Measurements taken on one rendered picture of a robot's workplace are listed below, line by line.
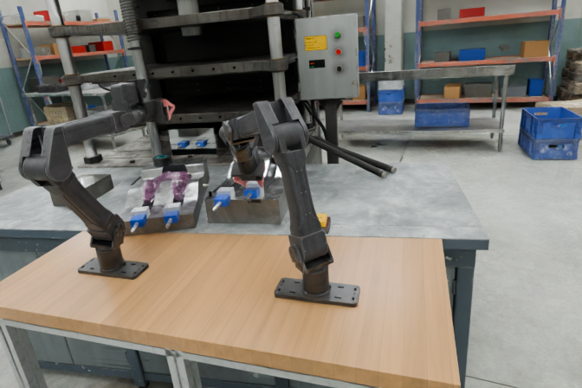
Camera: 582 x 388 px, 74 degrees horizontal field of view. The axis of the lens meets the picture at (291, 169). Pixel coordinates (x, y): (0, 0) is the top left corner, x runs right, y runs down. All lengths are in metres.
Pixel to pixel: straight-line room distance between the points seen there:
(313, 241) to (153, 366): 1.18
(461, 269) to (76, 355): 1.63
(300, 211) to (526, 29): 7.08
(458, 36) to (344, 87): 5.78
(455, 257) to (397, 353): 0.55
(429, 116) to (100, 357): 4.02
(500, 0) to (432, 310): 7.02
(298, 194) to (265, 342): 0.32
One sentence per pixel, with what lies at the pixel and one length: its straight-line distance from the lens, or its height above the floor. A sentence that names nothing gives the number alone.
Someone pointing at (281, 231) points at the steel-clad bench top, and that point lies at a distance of 1.25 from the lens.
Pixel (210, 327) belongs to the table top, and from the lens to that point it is 0.93.
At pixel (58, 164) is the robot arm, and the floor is 1.15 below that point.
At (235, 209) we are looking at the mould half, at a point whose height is 0.85.
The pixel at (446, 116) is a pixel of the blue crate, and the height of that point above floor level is 0.38.
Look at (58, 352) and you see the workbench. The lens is 2.16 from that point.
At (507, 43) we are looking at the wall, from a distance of 7.73.
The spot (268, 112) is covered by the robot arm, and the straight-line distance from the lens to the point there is 0.87.
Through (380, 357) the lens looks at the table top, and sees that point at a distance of 0.83.
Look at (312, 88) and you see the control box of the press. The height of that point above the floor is 1.13.
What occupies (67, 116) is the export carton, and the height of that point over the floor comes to 0.49.
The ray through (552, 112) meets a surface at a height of 0.37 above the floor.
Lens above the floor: 1.38
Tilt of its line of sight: 19 degrees down
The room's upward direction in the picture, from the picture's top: 5 degrees counter-clockwise
